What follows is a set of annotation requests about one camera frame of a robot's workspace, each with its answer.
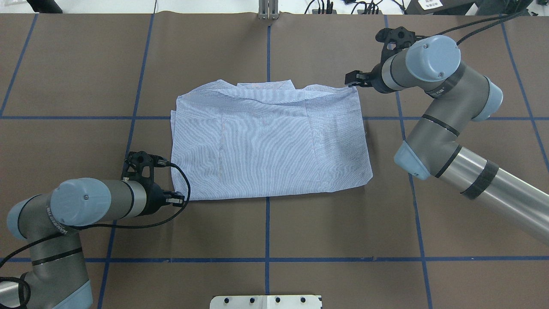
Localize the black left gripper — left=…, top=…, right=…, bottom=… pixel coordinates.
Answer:
left=144, top=183, right=186, bottom=215

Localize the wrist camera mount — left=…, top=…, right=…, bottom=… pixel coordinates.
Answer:
left=121, top=151, right=171, bottom=183
left=376, top=26, right=428, bottom=59

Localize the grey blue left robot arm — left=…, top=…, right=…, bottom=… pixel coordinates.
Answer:
left=1, top=178, right=190, bottom=309

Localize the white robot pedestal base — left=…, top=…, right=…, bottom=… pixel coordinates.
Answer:
left=209, top=294, right=323, bottom=309

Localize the grey usb hub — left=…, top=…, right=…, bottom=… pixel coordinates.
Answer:
left=306, top=0, right=337, bottom=15
left=352, top=0, right=383, bottom=15

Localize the blue striped button shirt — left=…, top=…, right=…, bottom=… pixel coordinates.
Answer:
left=170, top=80, right=373, bottom=201

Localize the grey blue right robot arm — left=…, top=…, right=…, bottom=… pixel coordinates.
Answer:
left=345, top=27, right=549, bottom=244

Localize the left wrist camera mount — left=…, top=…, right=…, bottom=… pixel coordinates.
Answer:
left=121, top=151, right=171, bottom=183

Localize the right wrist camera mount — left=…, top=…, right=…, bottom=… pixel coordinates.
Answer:
left=376, top=26, right=428, bottom=59

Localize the grey aluminium frame post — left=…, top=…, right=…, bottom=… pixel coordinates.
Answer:
left=258, top=0, right=280, bottom=20

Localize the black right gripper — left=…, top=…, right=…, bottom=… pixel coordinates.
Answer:
left=344, top=63, right=393, bottom=94

